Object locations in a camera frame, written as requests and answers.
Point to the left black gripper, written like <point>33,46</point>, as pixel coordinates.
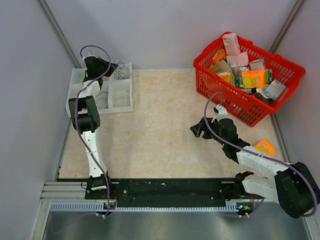
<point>112,67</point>

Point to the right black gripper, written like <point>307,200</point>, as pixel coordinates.
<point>198,128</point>

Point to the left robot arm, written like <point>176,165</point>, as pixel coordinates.
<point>86,119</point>

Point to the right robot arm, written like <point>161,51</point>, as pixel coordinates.
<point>292,186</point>

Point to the white compartment tray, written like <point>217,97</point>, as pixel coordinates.
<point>116,94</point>

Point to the red plastic basket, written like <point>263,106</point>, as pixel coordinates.
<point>247,108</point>

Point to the tan cardboard box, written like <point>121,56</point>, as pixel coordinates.
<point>221,67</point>

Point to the orange green box on table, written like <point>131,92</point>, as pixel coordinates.
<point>265,147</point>

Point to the orange yellow box in basket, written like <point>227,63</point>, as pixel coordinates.
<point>254,78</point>

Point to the pink box flat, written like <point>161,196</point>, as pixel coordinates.
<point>239,60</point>

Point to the pale blue box in basket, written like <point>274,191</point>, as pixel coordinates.
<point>274,90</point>

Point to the pink box upright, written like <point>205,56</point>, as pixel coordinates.
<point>231,44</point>

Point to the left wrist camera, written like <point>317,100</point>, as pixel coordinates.
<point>87,55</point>

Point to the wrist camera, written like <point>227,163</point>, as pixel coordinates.
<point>87,55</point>
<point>220,113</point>

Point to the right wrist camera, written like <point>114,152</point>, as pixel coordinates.
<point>220,113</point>

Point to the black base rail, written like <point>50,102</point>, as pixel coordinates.
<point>171,192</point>

